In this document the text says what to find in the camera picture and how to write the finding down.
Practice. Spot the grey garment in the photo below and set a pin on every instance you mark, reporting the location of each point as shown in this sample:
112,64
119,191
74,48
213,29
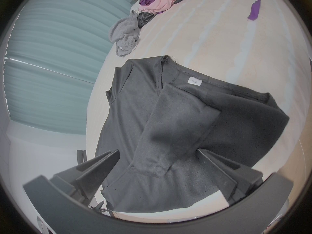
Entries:
125,30

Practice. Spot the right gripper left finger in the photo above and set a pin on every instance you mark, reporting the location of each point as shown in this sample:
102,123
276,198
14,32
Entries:
92,172

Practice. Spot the pile of clothes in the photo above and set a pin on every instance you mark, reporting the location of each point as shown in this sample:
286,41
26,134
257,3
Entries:
160,0

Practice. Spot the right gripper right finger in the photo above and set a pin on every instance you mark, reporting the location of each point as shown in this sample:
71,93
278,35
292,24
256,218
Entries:
226,177

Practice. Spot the black T-shirt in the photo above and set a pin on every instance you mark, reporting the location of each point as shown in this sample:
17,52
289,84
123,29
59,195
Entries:
136,106

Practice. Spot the blue-green curtain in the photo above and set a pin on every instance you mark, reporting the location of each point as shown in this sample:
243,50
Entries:
61,28
48,99

